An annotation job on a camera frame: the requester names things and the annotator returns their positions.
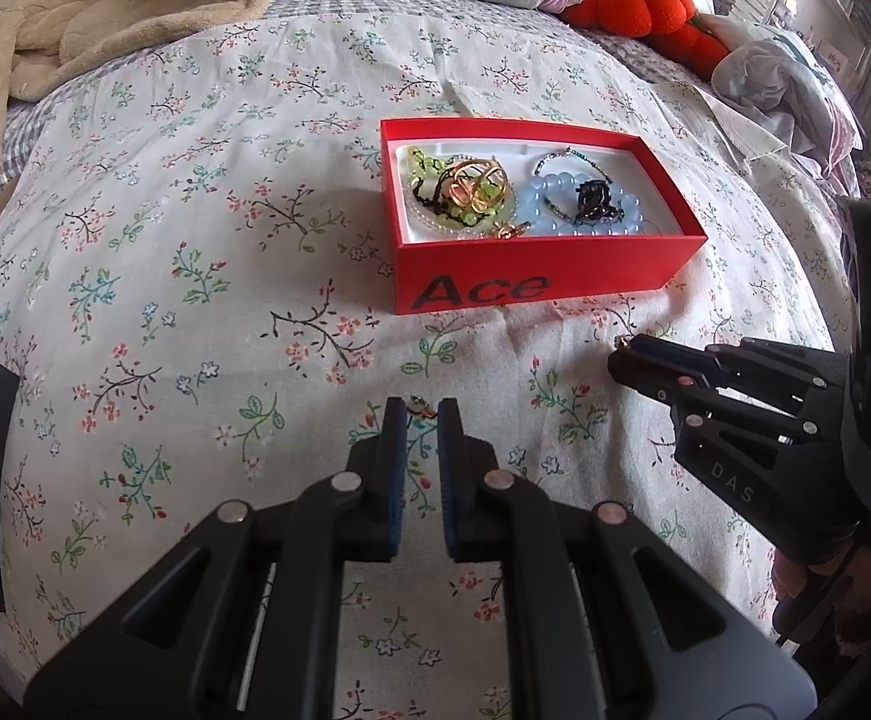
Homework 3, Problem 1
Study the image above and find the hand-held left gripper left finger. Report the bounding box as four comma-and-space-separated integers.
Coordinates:
23, 397, 410, 720

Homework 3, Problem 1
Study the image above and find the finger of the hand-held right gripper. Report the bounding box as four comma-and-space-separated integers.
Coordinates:
625, 335, 849, 410
606, 349, 869, 566

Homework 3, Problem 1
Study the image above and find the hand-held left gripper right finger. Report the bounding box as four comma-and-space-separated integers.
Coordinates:
437, 397, 815, 720

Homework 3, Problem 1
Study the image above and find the red cardboard box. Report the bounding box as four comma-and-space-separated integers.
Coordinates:
380, 118, 710, 315

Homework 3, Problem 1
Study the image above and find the black hair clip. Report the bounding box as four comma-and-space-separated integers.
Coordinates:
575, 179, 617, 221

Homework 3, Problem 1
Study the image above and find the blue bead bracelet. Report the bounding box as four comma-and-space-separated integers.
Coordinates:
514, 170, 644, 230

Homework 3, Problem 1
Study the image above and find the gold bangle ring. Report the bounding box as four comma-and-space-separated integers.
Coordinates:
446, 157, 516, 212

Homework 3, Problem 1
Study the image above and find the green bead bracelet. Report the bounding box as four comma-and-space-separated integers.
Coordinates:
406, 148, 513, 230

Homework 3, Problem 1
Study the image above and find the person's right hand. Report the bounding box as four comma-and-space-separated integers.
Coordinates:
773, 553, 871, 642

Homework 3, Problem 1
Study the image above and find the pile of light clothes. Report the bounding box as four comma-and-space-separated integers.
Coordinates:
694, 34, 869, 190

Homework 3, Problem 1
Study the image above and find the orange pumpkin plush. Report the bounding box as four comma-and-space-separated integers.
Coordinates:
558, 0, 734, 77

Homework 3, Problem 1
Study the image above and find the beige fleece blanket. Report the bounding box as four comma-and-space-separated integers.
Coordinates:
0, 0, 275, 215

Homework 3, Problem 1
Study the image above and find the dark bead bracelet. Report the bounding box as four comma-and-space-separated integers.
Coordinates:
533, 148, 626, 227

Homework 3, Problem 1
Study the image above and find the white bead bracelet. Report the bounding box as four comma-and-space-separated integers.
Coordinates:
404, 186, 498, 239

